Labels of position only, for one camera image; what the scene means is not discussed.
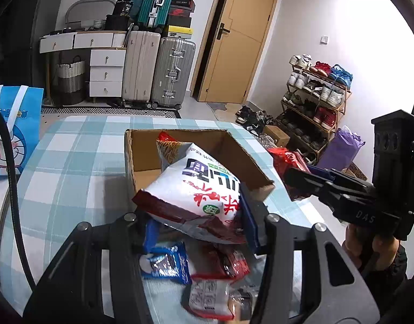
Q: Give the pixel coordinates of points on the white and red noodle bag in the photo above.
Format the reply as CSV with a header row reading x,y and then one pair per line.
x,y
200,182

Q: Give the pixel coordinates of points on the black patterned rug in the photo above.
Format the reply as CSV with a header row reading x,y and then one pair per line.
x,y
109,110

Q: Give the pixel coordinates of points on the wooden shoe rack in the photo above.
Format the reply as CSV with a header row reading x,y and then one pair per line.
x,y
311,116

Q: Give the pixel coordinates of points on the small cardboard box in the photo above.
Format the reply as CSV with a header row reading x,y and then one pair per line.
x,y
277,135

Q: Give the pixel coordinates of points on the white red-edged snack packet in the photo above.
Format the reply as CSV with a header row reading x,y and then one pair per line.
x,y
207,297

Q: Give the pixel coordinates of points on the purple paper bag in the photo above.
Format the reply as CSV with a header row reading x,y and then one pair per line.
x,y
338,148

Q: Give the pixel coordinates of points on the blue cartoon gift bag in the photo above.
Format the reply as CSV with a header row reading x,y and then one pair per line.
x,y
23,135

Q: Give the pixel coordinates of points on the silver suitcase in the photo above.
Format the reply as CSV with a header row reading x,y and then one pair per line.
x,y
173,71

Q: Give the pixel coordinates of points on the group of shelved sneakers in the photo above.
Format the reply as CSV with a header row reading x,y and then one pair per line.
x,y
323,92

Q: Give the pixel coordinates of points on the small white basket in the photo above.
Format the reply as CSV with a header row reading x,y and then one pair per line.
x,y
99,24

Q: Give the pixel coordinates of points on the printed cardboard box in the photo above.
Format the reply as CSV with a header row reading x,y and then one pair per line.
x,y
357,172

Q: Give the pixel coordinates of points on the irregular doormat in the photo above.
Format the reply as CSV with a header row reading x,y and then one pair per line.
x,y
222,107

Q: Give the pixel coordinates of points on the pile of loose shoes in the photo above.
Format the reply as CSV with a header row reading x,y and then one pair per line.
x,y
252,118

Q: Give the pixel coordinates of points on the black and red shoe box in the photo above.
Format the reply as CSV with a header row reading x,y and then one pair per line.
x,y
182,3

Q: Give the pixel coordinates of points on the teal suitcase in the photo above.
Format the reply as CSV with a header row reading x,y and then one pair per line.
x,y
158,0

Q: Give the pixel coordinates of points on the beige suitcase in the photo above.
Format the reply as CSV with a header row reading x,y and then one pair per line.
x,y
141,64

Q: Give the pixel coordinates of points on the woven laundry basket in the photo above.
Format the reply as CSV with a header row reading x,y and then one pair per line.
x,y
70,81

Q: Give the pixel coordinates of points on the black printed bag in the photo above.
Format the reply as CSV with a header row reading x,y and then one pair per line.
x,y
123,5

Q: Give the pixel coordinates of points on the dark grey refrigerator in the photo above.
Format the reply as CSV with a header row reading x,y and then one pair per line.
x,y
46,23

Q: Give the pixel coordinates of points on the person's right hand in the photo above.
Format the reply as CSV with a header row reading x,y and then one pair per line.
x,y
365,243

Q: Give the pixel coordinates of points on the yellow and black shoe box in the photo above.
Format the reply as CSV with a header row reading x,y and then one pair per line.
x,y
178,31

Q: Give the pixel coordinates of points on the person's right forearm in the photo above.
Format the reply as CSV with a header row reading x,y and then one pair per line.
x,y
401,263

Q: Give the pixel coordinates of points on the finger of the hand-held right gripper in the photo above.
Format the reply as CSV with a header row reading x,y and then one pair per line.
x,y
303,182
321,172

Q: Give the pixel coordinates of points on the brown cardboard box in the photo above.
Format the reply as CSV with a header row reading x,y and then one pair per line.
x,y
207,143

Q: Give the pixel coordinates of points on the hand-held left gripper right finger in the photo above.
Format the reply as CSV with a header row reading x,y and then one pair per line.
x,y
251,224

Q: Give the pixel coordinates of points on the white drawer desk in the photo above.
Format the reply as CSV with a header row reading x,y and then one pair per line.
x,y
105,57

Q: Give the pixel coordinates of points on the black storage box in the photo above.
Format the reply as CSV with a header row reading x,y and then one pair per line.
x,y
118,23

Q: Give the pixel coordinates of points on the blue cookie packet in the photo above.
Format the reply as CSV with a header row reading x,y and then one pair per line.
x,y
166,263

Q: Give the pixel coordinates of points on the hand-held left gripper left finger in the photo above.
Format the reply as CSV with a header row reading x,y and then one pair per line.
x,y
150,239

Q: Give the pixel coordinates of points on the white light switch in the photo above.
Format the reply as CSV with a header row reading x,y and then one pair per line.
x,y
324,39

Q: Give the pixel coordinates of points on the dark tall cabinet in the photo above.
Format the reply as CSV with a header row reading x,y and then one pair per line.
x,y
11,33

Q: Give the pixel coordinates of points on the small red snack packet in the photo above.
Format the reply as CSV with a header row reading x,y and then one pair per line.
x,y
227,263

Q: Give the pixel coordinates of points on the wooden door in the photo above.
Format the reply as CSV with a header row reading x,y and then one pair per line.
x,y
247,33

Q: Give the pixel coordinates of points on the grey folding chair frame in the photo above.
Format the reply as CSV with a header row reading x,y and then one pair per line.
x,y
88,3

